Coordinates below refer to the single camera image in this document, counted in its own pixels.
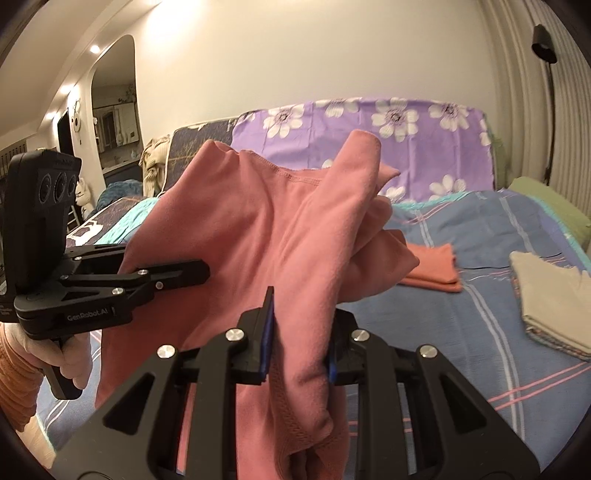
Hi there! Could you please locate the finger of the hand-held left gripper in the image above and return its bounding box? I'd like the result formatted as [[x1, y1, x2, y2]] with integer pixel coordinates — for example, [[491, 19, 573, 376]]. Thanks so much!
[[60, 259, 211, 302], [65, 244, 126, 271]]

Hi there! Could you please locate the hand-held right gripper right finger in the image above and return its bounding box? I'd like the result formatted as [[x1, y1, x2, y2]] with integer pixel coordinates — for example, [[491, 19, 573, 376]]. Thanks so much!
[[328, 309, 541, 480]]

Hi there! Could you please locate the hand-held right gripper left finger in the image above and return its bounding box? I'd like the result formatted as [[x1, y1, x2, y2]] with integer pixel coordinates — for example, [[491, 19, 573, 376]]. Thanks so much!
[[52, 286, 276, 480]]

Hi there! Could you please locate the pink garment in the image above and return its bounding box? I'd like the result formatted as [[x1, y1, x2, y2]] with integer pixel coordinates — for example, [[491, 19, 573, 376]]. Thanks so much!
[[95, 129, 421, 480]]

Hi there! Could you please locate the person's left forearm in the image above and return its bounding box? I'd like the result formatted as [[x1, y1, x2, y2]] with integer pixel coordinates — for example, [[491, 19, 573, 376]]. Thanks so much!
[[0, 329, 45, 432]]

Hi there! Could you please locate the person's left hand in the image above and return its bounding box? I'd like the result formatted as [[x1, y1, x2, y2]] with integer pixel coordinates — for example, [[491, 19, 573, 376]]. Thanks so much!
[[4, 323, 92, 392]]

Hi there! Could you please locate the dark cloth with white print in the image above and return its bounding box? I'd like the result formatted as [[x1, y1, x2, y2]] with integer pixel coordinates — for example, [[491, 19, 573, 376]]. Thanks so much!
[[66, 198, 122, 251]]

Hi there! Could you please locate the teal knitted blanket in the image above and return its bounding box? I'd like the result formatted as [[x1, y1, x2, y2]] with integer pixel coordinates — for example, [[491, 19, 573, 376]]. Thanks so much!
[[96, 179, 160, 246]]

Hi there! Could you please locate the white cat figure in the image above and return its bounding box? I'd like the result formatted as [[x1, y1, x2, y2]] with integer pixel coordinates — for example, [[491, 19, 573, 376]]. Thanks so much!
[[75, 176, 92, 219]]

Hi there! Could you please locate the hanging beige cloth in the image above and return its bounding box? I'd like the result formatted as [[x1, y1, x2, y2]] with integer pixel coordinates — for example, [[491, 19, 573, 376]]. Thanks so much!
[[140, 136, 172, 198]]

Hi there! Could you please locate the blue striped bedsheet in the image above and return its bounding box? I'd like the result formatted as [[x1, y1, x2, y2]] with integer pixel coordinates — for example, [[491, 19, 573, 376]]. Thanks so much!
[[37, 187, 591, 480]]

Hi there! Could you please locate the dark printed sofa cover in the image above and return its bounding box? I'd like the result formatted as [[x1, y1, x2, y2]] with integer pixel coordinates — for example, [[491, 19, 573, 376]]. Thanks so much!
[[163, 119, 237, 197]]

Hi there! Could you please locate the folded orange cloth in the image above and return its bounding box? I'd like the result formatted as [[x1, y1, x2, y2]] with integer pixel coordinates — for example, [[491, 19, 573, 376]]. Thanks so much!
[[398, 242, 463, 294]]

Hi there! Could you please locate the purple floral sheet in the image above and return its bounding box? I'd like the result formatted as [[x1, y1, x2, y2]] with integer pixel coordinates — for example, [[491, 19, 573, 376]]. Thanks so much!
[[230, 97, 498, 205]]

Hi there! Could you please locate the folded beige cloth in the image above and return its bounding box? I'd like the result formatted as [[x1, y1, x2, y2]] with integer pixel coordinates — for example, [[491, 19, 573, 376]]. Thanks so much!
[[509, 250, 591, 361]]

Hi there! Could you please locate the green pillow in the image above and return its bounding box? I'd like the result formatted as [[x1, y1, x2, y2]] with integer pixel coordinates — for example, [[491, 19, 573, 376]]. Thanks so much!
[[507, 176, 591, 252]]

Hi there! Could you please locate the arched wall mirror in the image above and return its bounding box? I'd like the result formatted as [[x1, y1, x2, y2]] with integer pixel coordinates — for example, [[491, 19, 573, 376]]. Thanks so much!
[[89, 34, 142, 163]]

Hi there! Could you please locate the black wall lamp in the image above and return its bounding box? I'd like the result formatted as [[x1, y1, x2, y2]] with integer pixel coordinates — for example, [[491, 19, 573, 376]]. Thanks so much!
[[531, 24, 560, 186]]

